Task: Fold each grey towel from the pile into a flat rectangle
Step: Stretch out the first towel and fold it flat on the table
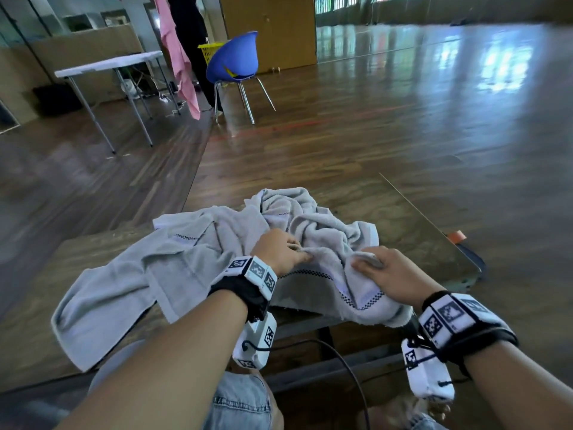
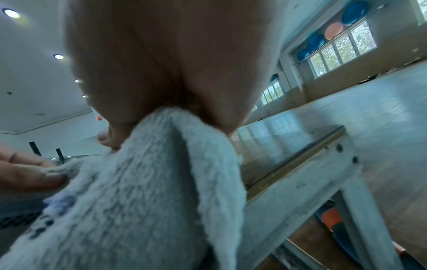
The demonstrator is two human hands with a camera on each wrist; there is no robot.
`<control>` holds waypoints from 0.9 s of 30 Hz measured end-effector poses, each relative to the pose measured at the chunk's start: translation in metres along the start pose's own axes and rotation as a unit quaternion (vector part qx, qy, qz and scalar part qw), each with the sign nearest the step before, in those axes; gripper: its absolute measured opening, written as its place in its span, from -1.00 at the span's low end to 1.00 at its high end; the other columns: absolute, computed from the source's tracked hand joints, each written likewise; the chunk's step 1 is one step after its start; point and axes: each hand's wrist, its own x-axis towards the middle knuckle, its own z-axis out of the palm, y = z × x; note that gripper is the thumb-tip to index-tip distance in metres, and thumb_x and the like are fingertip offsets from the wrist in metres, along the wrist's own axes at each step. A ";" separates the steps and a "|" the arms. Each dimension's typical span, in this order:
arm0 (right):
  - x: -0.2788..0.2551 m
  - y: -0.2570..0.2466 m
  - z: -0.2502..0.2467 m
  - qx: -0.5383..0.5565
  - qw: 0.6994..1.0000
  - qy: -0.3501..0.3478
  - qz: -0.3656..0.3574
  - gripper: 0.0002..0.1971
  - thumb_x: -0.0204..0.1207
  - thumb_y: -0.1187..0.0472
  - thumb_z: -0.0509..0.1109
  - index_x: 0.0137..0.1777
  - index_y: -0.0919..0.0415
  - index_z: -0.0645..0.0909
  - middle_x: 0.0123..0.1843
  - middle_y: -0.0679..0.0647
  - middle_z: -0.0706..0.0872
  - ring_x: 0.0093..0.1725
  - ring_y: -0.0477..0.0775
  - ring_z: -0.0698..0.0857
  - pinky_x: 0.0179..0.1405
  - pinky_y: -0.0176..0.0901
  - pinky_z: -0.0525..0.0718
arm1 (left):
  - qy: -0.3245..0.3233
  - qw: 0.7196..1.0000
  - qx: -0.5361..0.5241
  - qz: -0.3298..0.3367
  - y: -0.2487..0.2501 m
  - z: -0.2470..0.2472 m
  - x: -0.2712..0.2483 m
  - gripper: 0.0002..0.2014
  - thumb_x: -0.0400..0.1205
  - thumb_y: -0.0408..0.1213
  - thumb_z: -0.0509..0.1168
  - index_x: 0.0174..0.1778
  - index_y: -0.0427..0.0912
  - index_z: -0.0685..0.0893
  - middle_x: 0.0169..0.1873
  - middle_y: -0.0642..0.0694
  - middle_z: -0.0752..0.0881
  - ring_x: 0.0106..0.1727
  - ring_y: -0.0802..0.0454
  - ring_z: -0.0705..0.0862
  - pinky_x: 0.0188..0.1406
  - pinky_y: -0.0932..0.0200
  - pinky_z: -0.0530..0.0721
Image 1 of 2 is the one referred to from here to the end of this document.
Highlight person's right hand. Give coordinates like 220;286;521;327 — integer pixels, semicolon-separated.
351;246;445;308

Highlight person's left hand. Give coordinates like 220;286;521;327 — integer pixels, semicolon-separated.
250;228;314;278

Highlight grey towel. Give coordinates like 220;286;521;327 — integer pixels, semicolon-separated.
50;187;414;373

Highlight person's left forearm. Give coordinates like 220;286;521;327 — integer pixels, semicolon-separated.
54;288;249;430

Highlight person's right forearm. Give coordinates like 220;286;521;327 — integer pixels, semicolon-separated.
462;340;573;430

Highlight left wristband with marker tags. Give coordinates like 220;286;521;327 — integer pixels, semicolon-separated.
208;255;278;324

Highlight wristband with marker tags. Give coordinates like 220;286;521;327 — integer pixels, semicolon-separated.
416;290;519;367
208;255;278;324

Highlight black flat object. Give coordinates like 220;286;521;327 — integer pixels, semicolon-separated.
457;243;488;276

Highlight right wristband with marker tags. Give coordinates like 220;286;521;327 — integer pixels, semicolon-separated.
416;290;519;367

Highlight person's blue jeans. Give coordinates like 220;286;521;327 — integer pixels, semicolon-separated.
87;339;285;430

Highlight blue plastic chair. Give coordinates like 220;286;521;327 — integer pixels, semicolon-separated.
205;30;277;126

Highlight yellow plastic basket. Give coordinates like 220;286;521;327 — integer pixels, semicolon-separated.
197;41;227;66

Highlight wooden door panel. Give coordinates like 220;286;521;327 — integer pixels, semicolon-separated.
218;0;318;74

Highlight pink hanging cloth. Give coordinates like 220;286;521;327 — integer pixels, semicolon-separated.
152;0;201;121

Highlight small white fan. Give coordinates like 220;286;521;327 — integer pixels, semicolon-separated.
120;78;143;102

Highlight white folding table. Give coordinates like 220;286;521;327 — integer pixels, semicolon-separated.
54;50;182;155

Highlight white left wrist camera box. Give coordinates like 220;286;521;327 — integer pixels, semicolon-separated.
231;311;278;371

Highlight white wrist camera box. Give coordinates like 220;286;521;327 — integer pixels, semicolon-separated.
231;311;278;371
401;337;456;403

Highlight metal table frame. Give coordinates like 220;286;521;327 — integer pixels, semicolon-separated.
264;308;419;394

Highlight black cable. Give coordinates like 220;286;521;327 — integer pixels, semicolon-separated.
242;338;372;430

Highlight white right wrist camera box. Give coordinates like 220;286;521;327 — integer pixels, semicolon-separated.
401;337;456;403

